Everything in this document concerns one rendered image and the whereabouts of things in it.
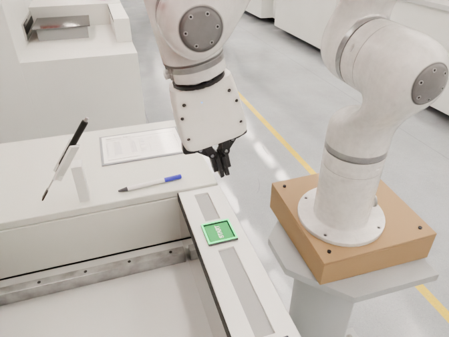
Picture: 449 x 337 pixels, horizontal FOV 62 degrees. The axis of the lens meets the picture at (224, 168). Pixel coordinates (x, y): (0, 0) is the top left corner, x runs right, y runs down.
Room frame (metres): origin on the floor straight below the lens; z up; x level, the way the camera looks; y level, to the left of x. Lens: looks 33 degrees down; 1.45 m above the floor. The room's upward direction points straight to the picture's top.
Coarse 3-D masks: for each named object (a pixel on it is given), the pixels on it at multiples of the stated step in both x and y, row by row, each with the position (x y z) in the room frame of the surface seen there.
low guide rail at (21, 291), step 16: (144, 256) 0.57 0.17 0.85; (160, 256) 0.57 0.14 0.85; (176, 256) 0.58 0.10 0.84; (80, 272) 0.53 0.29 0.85; (96, 272) 0.53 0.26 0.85; (112, 272) 0.54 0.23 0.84; (128, 272) 0.55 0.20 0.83; (0, 288) 0.49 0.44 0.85; (16, 288) 0.49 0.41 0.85; (32, 288) 0.49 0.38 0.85; (48, 288) 0.50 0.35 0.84; (64, 288) 0.51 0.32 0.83; (0, 304) 0.47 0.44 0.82
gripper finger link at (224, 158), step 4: (232, 140) 0.52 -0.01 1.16; (220, 144) 0.53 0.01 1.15; (232, 144) 0.52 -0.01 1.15; (220, 148) 0.52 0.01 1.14; (220, 152) 0.52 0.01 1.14; (220, 156) 0.51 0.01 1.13; (224, 156) 0.51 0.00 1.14; (228, 156) 0.52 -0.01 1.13; (224, 160) 0.51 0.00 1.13; (228, 160) 0.52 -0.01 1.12; (224, 164) 0.51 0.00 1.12; (228, 164) 0.52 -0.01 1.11; (224, 168) 0.51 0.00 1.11; (228, 168) 0.51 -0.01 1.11; (224, 172) 0.51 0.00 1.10; (228, 172) 0.51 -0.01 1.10
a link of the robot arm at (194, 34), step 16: (160, 0) 0.45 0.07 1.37; (176, 0) 0.40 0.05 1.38; (192, 0) 0.40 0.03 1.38; (208, 0) 0.40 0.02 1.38; (224, 0) 0.41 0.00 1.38; (240, 0) 0.42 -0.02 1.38; (160, 16) 0.42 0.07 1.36; (176, 16) 0.40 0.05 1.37; (192, 16) 0.40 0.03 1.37; (208, 16) 0.40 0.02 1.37; (224, 16) 0.41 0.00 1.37; (240, 16) 0.42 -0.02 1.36; (160, 32) 0.43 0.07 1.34; (176, 32) 0.40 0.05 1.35; (192, 32) 0.40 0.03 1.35; (208, 32) 0.40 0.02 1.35; (224, 32) 0.41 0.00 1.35; (176, 48) 0.40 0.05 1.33; (192, 48) 0.40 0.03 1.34; (208, 48) 0.41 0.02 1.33
